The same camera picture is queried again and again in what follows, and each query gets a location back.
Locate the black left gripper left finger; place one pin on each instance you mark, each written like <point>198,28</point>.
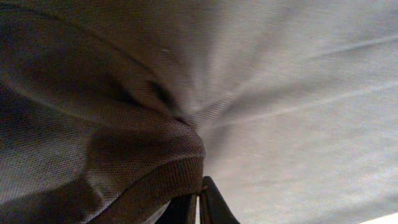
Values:
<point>181,210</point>

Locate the black t-shirt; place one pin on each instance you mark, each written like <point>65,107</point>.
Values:
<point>110,109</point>

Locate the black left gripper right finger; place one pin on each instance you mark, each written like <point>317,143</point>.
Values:
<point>213,208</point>

